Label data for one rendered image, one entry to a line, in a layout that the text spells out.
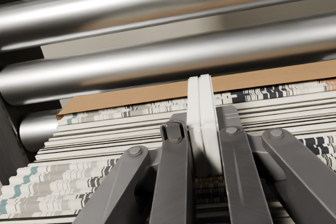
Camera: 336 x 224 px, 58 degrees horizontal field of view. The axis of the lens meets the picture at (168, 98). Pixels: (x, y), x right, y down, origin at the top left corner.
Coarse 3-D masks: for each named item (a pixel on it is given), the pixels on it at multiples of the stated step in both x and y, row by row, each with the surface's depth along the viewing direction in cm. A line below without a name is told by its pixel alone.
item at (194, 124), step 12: (192, 84) 19; (192, 96) 17; (192, 108) 16; (192, 120) 15; (192, 132) 14; (192, 144) 15; (204, 144) 15; (192, 156) 15; (204, 156) 15; (204, 168) 15
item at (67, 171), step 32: (224, 96) 26; (256, 96) 25; (288, 96) 24; (320, 96) 24; (64, 128) 27; (96, 128) 26; (128, 128) 25; (256, 128) 21; (288, 128) 20; (320, 128) 20; (64, 160) 22; (96, 160) 21; (32, 192) 19; (64, 192) 19; (224, 192) 16
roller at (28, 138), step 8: (32, 112) 38; (40, 112) 37; (48, 112) 37; (56, 112) 37; (24, 120) 37; (32, 120) 36; (40, 120) 36; (48, 120) 36; (56, 120) 36; (24, 128) 36; (32, 128) 36; (40, 128) 36; (48, 128) 36; (56, 128) 35; (24, 136) 36; (32, 136) 36; (40, 136) 36; (48, 136) 36; (24, 144) 36; (32, 144) 36; (40, 144) 36
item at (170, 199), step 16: (160, 128) 14; (176, 128) 14; (176, 144) 14; (160, 160) 13; (176, 160) 13; (160, 176) 12; (176, 176) 12; (192, 176) 14; (160, 192) 11; (176, 192) 11; (192, 192) 13; (160, 208) 10; (176, 208) 10; (192, 208) 12
